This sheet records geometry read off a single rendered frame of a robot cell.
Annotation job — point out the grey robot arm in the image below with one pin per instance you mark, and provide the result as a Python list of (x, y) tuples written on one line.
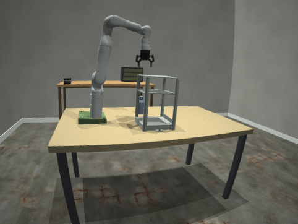
[(104, 51)]

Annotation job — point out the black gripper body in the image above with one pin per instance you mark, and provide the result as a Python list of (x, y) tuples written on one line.
[(145, 53)]

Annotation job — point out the grey shelving unit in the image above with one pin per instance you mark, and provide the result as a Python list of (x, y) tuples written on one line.
[(156, 123)]

